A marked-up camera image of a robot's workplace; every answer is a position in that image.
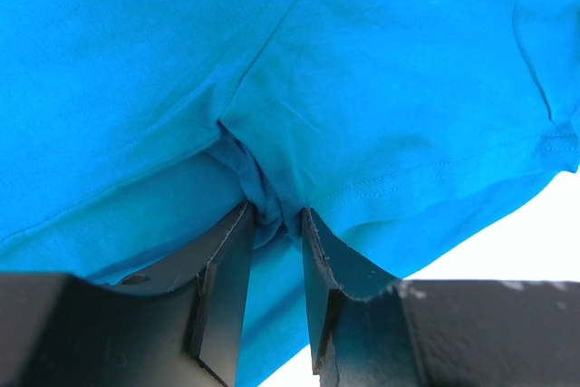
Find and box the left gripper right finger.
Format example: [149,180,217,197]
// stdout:
[301,208,579,386]

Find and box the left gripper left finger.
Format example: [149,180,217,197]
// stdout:
[1,203,255,386]

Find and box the teal blue t shirt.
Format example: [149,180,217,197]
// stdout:
[1,0,579,386]

